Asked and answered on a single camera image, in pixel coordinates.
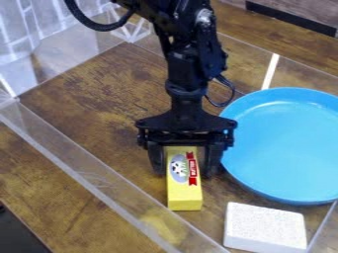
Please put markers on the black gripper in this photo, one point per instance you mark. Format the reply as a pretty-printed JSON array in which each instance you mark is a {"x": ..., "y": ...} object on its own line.
[{"x": 186, "y": 125}]

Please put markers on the yellow butter block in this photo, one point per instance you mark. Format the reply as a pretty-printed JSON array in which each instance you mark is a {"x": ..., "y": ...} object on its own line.
[{"x": 183, "y": 179}]

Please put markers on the blue round tray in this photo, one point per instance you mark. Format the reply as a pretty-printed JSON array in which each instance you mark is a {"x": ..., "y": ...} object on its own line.
[{"x": 285, "y": 154}]

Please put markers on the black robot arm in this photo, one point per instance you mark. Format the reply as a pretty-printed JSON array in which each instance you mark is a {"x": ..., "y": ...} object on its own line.
[{"x": 184, "y": 25}]

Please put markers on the white speckled sponge block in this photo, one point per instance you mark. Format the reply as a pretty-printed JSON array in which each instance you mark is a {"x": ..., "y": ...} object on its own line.
[{"x": 263, "y": 230}]

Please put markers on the dark wooden furniture edge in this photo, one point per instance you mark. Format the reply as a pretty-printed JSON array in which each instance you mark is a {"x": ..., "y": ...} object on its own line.
[{"x": 290, "y": 18}]

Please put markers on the clear acrylic enclosure wall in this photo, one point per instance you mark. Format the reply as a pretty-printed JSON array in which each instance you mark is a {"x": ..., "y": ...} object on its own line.
[{"x": 75, "y": 177}]

